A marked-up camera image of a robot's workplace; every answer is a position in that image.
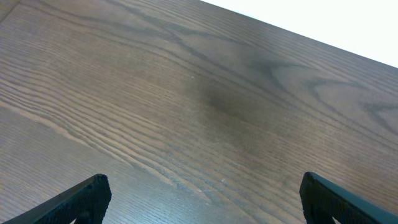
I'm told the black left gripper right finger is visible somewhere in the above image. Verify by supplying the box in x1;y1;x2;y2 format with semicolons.
299;172;397;224

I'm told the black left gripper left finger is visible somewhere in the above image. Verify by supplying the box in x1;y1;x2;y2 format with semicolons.
4;174;111;224

